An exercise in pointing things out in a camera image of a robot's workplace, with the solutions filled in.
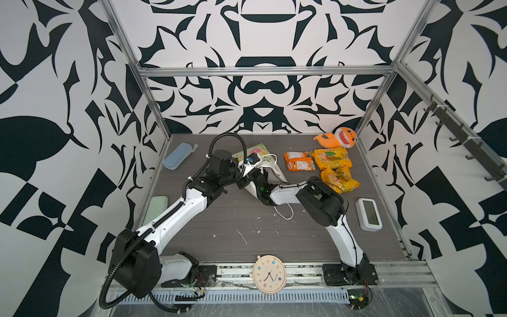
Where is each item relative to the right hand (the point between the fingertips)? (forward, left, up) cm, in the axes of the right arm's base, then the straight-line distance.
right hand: (253, 165), depth 99 cm
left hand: (-13, -2, +19) cm, 23 cm away
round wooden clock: (-46, -5, -3) cm, 47 cm away
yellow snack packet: (+6, -41, -3) cm, 41 cm away
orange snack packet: (+5, -23, -4) cm, 24 cm away
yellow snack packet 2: (-10, -40, 0) cm, 41 cm away
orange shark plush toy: (+17, -49, +1) cm, 52 cm away
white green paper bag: (-10, -6, +16) cm, 20 cm away
